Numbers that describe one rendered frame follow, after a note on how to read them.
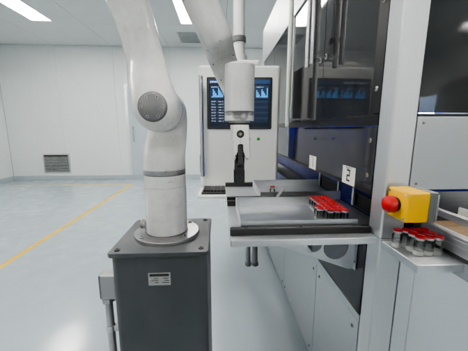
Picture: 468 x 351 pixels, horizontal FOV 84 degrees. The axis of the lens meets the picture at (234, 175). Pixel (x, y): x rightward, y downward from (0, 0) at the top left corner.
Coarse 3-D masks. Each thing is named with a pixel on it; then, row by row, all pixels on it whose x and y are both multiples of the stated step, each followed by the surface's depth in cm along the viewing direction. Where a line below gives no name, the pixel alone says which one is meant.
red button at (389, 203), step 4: (384, 196) 63; (388, 196) 62; (392, 196) 61; (384, 200) 62; (388, 200) 61; (392, 200) 60; (396, 200) 60; (384, 204) 62; (388, 204) 61; (392, 204) 60; (396, 204) 60; (384, 208) 62; (388, 208) 61; (392, 208) 60; (396, 208) 60
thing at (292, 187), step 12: (264, 180) 133; (276, 180) 133; (288, 180) 134; (300, 180) 134; (312, 180) 134; (264, 192) 108; (276, 192) 108; (288, 192) 108; (300, 192) 108; (312, 192) 109; (324, 192) 109; (336, 192) 109
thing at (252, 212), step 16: (240, 208) 96; (256, 208) 96; (272, 208) 96; (288, 208) 96; (304, 208) 96; (240, 224) 75; (256, 224) 74; (272, 224) 74; (288, 224) 74; (304, 224) 75; (320, 224) 75; (336, 224) 75; (352, 224) 76
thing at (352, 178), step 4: (344, 168) 89; (348, 168) 86; (352, 168) 83; (344, 172) 89; (348, 172) 86; (352, 172) 83; (344, 176) 89; (348, 176) 86; (352, 176) 83; (344, 180) 89; (352, 180) 83; (348, 184) 86; (352, 184) 84
